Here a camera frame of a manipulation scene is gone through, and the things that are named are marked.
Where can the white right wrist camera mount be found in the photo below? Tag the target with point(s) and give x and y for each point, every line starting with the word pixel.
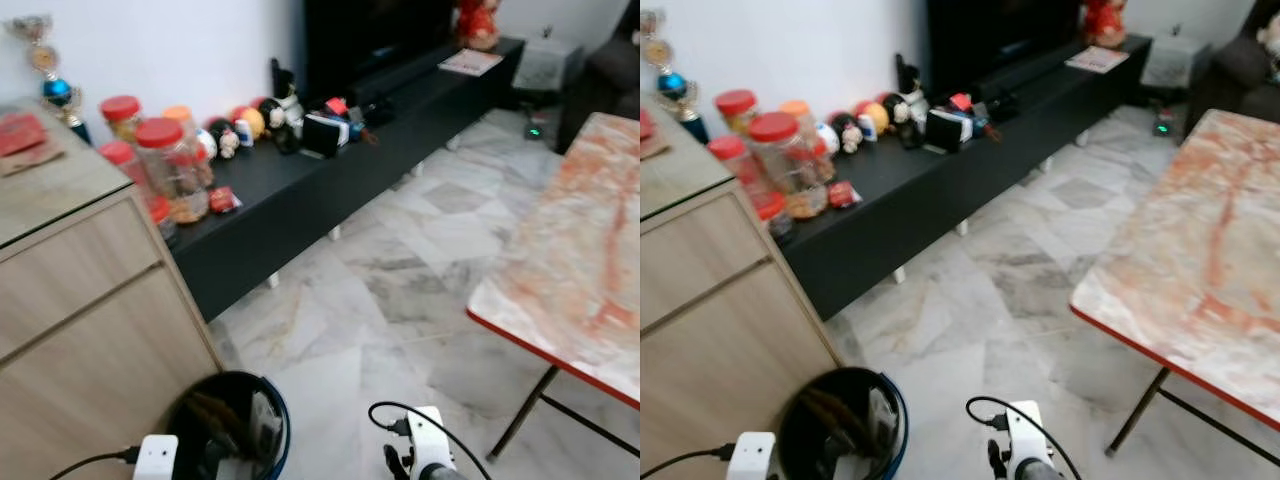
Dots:
pixel 1028 435
pixel 430 440

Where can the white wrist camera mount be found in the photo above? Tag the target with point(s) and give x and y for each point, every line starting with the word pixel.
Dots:
pixel 430 440
pixel 1028 435
pixel 156 460
pixel 751 458

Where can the tall black mouse figurine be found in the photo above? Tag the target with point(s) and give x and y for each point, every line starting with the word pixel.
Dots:
pixel 908 100
pixel 284 105

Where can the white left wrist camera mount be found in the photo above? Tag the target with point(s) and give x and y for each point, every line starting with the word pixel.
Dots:
pixel 156 460
pixel 751 458

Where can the clear snack jar red lid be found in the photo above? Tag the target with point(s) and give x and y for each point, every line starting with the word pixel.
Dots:
pixel 728 160
pixel 121 115
pixel 120 162
pixel 737 110

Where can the gold trophy with blue ball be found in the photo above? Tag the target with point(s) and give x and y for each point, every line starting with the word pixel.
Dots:
pixel 673 86
pixel 57 92

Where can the small jar red lid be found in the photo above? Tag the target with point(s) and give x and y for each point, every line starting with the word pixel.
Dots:
pixel 162 218
pixel 775 215

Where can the long black TV console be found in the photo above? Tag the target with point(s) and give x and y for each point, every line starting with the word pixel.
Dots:
pixel 290 200
pixel 910 195

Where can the dark sofa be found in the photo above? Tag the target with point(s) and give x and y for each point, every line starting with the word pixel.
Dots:
pixel 1235 75
pixel 605 80

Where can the small device with green light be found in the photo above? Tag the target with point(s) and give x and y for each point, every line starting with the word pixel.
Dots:
pixel 535 130
pixel 1164 126

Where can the clear jar orange lid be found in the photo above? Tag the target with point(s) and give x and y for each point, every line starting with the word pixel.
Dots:
pixel 188 125
pixel 805 118

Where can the grey box appliance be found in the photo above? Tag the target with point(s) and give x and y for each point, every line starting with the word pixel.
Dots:
pixel 547 66
pixel 1176 62

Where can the red and white booklet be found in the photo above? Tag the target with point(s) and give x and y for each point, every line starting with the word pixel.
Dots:
pixel 470 62
pixel 1096 59

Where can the black television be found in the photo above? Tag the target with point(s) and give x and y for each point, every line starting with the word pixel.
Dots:
pixel 1000 30
pixel 375 35

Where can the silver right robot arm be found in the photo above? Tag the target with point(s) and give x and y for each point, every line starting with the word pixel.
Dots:
pixel 1040 473
pixel 445 474

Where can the black bin with blue rim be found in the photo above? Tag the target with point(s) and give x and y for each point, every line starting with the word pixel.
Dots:
pixel 225 425
pixel 840 420

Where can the black soundbar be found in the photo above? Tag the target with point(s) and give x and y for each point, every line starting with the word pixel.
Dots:
pixel 1020 90
pixel 395 95

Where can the marble table with red edge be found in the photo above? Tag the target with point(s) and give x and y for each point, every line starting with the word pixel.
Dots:
pixel 1190 260
pixel 580 260

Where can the black and white round figurine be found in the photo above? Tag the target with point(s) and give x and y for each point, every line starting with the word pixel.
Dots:
pixel 222 138
pixel 847 132

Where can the black and white box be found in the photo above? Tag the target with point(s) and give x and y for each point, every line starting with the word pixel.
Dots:
pixel 322 136
pixel 947 130

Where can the red doll figurine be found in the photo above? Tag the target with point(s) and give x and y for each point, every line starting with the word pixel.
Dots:
pixel 477 24
pixel 1105 22

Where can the yellow and red round figurine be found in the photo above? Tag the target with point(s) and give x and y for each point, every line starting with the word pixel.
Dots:
pixel 874 116
pixel 250 121

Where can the small red toy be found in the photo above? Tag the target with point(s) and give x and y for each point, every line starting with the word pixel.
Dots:
pixel 337 106
pixel 960 101

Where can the red paper packet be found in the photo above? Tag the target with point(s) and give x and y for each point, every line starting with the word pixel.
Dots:
pixel 648 130
pixel 22 135

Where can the light wood sideboard cabinet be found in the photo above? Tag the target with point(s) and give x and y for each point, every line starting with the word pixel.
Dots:
pixel 90 330
pixel 720 340

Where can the large clear jar red lid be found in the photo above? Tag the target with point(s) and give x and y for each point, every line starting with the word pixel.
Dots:
pixel 786 165
pixel 172 170

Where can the small red snack packet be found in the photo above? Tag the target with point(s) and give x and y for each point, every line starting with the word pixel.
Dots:
pixel 224 200
pixel 843 194

